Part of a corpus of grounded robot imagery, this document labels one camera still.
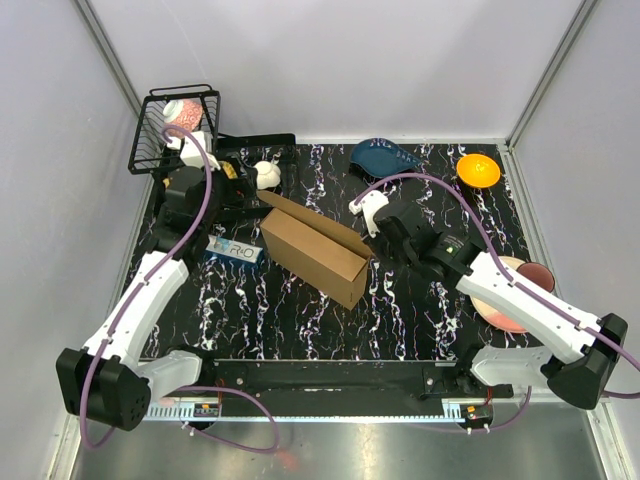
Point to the dark red cup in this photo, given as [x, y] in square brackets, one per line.
[538, 274]

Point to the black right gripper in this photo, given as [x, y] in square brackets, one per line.
[376, 246]

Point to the black wire dish rack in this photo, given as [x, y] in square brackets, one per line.
[150, 155]

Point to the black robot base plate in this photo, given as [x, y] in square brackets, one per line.
[419, 380]

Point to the white flower-shaped cup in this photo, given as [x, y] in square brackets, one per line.
[268, 175]

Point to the aluminium front rail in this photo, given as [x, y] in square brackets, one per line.
[322, 405]

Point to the blue white small carton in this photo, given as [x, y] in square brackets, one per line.
[246, 253]

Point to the brown cardboard box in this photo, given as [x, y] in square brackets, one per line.
[320, 251]

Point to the pink patterned ceramic bowl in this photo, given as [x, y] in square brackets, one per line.
[184, 113]

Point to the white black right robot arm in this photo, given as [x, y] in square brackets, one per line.
[578, 351]

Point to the silver blue toothpaste tube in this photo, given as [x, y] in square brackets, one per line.
[218, 246]

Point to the dark blue leaf dish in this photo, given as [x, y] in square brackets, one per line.
[380, 158]

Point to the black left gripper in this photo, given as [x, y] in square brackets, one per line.
[242, 187]

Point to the woven bamboo tray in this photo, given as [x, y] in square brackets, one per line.
[229, 170]

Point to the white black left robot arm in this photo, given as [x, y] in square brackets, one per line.
[104, 380]

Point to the orange round bowl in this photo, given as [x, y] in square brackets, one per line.
[478, 171]

